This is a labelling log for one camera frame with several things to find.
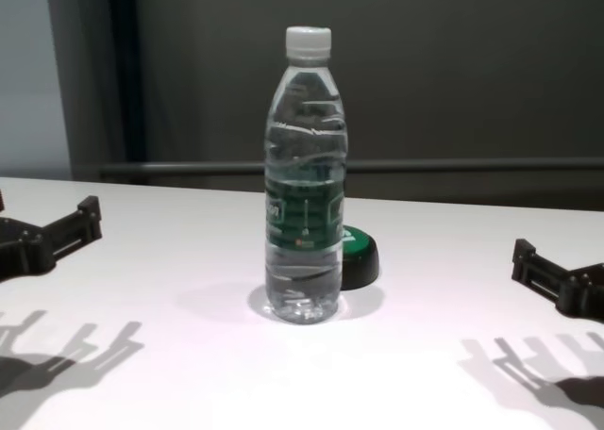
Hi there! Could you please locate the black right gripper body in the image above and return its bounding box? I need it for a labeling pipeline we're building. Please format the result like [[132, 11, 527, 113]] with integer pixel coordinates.
[[559, 264, 604, 326]]

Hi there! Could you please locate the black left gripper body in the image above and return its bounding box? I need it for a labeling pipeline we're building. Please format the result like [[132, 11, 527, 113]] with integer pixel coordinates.
[[0, 216, 59, 284]]

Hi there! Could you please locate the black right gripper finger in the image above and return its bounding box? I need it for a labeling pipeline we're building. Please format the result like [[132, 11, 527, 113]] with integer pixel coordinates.
[[511, 238, 573, 308]]

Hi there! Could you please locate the clear water bottle green label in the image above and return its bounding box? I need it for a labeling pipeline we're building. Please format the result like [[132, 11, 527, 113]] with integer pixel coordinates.
[[262, 25, 350, 324]]

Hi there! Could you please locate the green YES push button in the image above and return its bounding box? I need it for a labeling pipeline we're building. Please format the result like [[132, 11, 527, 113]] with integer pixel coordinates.
[[339, 225, 381, 291]]

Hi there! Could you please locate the dark grey wall rail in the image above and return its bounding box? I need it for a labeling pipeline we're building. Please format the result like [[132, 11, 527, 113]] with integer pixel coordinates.
[[98, 157, 604, 180]]

